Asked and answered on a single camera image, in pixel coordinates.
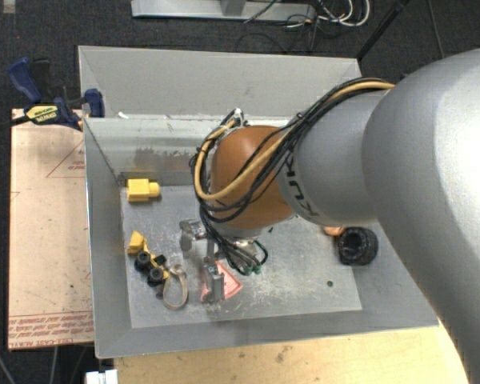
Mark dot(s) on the brown cardboard board red print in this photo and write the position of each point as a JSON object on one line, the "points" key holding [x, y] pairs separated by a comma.
{"points": [[48, 222]]}

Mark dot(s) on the tan rubber band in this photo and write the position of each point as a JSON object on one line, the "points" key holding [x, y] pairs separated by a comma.
{"points": [[165, 294]]}

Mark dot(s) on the yellow toy vehicle black wheels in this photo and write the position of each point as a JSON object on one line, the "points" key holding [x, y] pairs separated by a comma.
{"points": [[156, 275]]}

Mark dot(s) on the small orange-pink object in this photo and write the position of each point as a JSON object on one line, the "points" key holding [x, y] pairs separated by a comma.
{"points": [[333, 230]]}

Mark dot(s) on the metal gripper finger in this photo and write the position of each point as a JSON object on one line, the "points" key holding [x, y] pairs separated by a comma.
{"points": [[192, 227], [217, 286]]}

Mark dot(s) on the grey metal bin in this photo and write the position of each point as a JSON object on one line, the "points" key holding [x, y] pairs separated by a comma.
{"points": [[296, 278]]}

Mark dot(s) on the yellow plastic block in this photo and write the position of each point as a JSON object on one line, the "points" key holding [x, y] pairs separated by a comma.
{"points": [[140, 189]]}

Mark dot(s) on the pink triangular packet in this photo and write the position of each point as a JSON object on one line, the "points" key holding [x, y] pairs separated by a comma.
{"points": [[232, 286]]}

